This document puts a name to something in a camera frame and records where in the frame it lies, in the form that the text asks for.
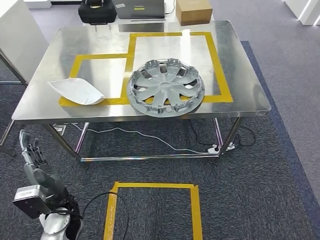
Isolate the white power strip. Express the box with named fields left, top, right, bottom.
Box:
left=52, top=123, right=67, bottom=137
left=207, top=142, right=235, bottom=155

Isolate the brown cardboard box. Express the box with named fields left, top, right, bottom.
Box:
left=175, top=0, right=213, bottom=27

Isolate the grey wheel hubcap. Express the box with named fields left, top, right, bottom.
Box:
left=126, top=57, right=206, bottom=117

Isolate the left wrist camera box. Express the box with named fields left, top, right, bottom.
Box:
left=12, top=184, right=52, bottom=220

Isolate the large yellow tape outline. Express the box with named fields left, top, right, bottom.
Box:
left=119, top=31, right=234, bottom=106

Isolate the white power strip cable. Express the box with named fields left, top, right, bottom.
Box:
left=66, top=123, right=211, bottom=155

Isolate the white curved plastic part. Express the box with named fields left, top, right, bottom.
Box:
left=48, top=77, right=106, bottom=107

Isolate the white side table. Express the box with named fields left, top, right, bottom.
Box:
left=0, top=0, right=49, bottom=89

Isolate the black floor cable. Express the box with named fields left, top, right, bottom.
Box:
left=189, top=117, right=257, bottom=148

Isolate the white lit plinth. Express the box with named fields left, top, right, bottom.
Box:
left=284, top=0, right=320, bottom=27

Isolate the stainless steel workbench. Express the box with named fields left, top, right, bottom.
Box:
left=11, top=20, right=272, bottom=170

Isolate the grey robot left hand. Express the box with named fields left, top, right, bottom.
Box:
left=18, top=129, right=70, bottom=208

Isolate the small yellow tape outline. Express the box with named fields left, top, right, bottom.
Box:
left=58, top=53, right=129, bottom=108

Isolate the black carry bag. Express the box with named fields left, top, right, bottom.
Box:
left=78, top=0, right=118, bottom=25

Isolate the grey laptop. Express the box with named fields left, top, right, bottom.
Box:
left=112, top=0, right=166, bottom=20

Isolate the white desk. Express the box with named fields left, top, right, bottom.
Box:
left=82, top=0, right=216, bottom=27

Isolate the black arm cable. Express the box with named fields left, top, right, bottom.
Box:
left=66, top=191, right=129, bottom=240

